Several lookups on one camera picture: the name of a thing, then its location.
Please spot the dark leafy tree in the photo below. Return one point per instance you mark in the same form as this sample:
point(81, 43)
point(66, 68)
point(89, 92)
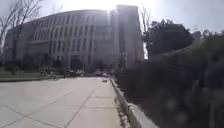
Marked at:
point(166, 38)

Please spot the large curved grey building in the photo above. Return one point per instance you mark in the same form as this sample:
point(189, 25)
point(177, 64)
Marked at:
point(76, 36)

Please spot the pale concrete kerb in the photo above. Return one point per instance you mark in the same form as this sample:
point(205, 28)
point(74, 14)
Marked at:
point(131, 111)

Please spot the bare tree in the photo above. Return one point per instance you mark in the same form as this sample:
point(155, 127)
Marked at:
point(16, 23)

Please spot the grey concrete slab pavement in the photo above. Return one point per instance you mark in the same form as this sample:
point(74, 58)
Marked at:
point(60, 103)

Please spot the dark hedge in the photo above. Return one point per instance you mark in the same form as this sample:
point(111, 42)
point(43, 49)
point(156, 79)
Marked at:
point(180, 90)

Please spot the grass strip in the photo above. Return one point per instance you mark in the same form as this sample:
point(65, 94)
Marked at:
point(16, 76)

